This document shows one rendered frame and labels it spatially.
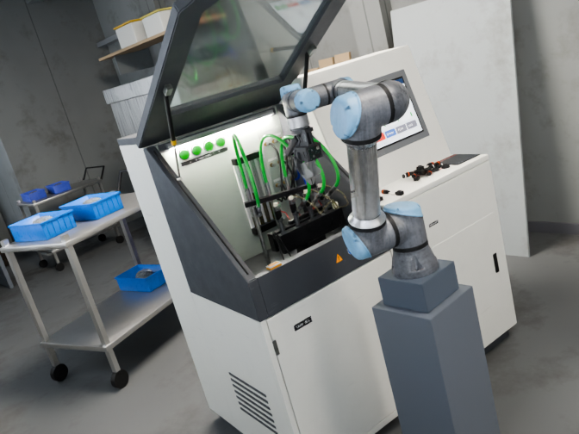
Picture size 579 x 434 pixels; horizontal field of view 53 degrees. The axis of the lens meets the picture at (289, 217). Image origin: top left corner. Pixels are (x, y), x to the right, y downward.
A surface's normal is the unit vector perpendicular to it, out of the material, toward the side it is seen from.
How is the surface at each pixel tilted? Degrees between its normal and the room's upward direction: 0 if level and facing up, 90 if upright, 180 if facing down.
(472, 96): 81
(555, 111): 90
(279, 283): 90
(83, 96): 90
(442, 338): 90
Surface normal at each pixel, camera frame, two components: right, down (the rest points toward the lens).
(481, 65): -0.75, 0.22
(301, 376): 0.57, 0.08
